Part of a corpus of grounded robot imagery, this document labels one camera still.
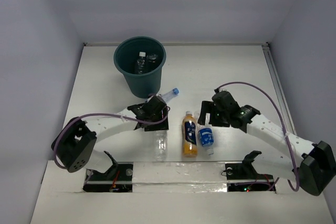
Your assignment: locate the silver taped base panel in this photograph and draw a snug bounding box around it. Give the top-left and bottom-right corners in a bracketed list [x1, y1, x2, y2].
[132, 162, 227, 194]

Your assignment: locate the dark green plastic bin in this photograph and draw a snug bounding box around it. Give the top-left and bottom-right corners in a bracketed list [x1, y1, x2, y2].
[113, 36, 166, 98]

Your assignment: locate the clear bottle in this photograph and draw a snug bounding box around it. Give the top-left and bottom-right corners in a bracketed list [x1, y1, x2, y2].
[154, 130, 167, 162]
[134, 52, 146, 74]
[146, 54, 160, 72]

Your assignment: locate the orange juice bottle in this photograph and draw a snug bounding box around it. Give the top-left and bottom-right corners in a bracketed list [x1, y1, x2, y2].
[182, 111, 198, 158]

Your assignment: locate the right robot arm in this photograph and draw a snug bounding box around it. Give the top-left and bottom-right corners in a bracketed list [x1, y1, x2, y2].
[198, 90, 335, 196]

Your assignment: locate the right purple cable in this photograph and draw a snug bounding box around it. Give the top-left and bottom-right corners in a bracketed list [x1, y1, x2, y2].
[214, 81, 301, 192]

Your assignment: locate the blue label bottle white cap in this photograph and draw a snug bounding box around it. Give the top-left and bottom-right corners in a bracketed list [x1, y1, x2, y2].
[198, 125, 214, 155]

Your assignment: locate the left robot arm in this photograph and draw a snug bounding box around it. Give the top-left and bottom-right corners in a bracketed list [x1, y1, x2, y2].
[51, 95, 170, 180]

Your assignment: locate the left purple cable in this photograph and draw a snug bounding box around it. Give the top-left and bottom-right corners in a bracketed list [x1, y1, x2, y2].
[53, 93, 171, 169]

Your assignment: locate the purple cable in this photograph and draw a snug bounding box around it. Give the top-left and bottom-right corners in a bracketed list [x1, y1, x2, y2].
[214, 81, 301, 192]
[53, 93, 171, 169]

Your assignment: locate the aluminium rail right edge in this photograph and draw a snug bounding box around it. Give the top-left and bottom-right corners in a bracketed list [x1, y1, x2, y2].
[261, 43, 297, 134]

